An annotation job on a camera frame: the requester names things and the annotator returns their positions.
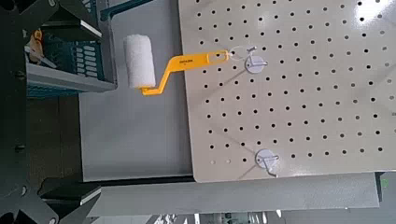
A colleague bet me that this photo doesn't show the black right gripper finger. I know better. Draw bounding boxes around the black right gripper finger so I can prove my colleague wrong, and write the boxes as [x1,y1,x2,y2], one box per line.
[29,176,103,224]
[28,0,103,43]

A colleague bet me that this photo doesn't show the teal plastic crate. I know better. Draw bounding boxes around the teal plastic crate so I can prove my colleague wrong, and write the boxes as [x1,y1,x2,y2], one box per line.
[23,0,119,98]

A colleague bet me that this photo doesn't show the grey scissors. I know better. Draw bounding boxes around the grey scissors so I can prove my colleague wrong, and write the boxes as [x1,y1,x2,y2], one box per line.
[23,46,58,69]

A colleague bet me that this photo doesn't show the white back panel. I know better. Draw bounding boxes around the white back panel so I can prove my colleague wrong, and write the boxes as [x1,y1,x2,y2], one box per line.
[78,0,194,183]

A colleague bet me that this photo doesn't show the white side panel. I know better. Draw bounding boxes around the white side panel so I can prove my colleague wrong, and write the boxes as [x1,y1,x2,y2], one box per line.
[86,172,383,218]

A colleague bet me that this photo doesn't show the white hanging loop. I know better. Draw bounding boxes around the white hanging loop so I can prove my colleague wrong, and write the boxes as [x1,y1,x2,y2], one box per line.
[228,46,250,62]

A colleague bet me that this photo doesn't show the white pegboard hook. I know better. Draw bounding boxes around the white pegboard hook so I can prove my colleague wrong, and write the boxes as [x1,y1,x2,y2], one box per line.
[254,147,280,179]
[244,46,269,75]

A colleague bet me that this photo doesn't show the beige metal pegboard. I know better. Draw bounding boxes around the beige metal pegboard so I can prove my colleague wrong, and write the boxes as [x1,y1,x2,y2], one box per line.
[177,0,396,184]

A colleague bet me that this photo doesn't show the black frame post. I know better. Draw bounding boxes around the black frame post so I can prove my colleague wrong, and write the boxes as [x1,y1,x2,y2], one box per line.
[81,175,196,189]

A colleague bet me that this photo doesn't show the yellow handled white paint roller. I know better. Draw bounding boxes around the yellow handled white paint roller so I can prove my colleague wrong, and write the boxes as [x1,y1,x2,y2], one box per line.
[122,34,231,97]

